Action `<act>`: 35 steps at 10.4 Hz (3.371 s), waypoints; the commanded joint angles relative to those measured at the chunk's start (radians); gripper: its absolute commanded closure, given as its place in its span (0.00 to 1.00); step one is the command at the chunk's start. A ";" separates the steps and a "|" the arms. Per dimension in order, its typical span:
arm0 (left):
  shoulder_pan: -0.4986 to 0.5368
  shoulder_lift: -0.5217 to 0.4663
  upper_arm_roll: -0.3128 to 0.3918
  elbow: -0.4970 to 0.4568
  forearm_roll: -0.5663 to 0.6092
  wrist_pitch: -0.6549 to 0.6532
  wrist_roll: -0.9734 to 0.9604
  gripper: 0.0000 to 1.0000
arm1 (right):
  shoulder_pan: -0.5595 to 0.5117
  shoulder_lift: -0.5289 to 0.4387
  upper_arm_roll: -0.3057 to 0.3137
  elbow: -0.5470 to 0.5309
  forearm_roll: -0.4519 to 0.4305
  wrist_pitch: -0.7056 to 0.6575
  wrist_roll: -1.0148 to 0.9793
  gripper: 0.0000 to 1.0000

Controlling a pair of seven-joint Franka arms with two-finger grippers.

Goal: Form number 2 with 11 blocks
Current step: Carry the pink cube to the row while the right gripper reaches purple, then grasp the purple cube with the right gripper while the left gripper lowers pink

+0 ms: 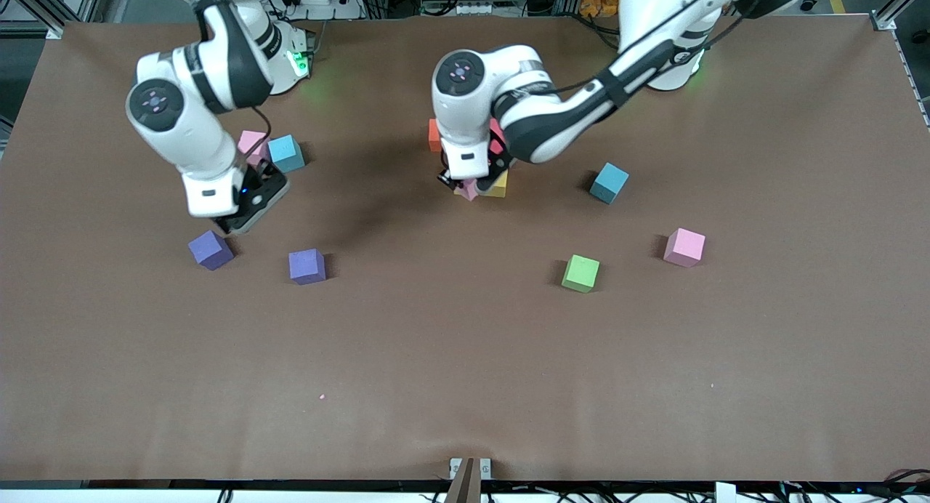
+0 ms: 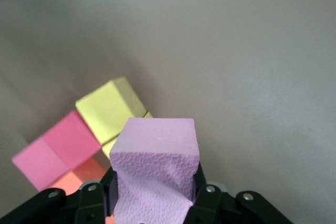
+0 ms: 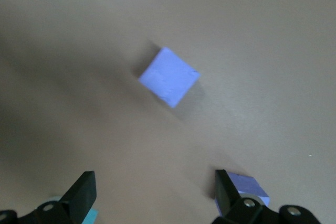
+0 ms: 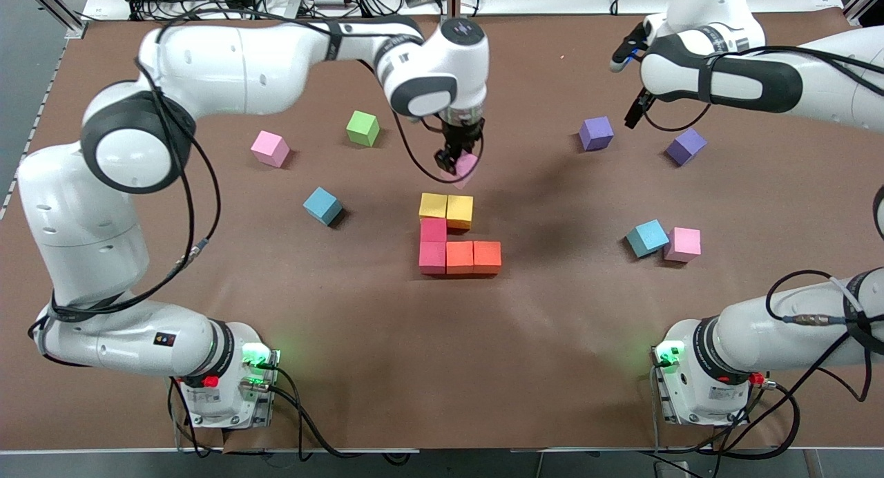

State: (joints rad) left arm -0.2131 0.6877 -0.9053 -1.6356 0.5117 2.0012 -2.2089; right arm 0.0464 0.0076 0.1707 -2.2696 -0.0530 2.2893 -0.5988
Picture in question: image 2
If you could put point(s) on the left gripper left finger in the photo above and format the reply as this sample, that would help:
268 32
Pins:
90 203

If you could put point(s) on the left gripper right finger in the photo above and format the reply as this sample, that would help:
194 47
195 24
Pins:
210 203

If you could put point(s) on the orange foam cube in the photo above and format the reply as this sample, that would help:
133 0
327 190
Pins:
84 171
109 220

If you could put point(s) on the yellow foam cube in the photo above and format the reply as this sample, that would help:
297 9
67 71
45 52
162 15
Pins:
105 111
111 146

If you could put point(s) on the pink foam cube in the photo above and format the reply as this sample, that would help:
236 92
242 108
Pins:
157 142

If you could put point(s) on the brown paper table cover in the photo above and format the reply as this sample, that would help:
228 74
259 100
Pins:
262 51

